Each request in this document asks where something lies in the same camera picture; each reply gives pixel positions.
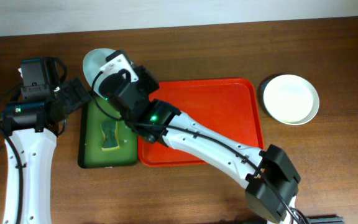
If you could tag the white cream plate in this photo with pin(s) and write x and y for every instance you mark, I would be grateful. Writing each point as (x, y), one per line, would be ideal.
(290, 99)

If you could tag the green yellow sponge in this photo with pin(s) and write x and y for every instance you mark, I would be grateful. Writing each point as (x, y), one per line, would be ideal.
(110, 141)

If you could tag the light blue plate top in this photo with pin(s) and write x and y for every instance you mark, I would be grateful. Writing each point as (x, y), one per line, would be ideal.
(93, 68)

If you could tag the green plastic tray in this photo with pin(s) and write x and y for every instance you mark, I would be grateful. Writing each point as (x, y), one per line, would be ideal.
(90, 154)

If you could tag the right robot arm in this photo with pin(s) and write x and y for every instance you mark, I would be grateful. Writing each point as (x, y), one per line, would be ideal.
(269, 178)

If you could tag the black aluminium rail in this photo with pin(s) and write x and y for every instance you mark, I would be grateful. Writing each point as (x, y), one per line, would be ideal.
(326, 220)

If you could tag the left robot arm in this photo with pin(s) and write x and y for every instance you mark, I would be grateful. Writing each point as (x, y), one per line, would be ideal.
(30, 125)

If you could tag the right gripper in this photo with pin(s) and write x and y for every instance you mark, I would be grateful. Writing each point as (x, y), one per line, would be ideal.
(143, 73)

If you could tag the red plastic tray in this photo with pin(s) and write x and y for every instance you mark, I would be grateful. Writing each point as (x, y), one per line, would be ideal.
(227, 106)

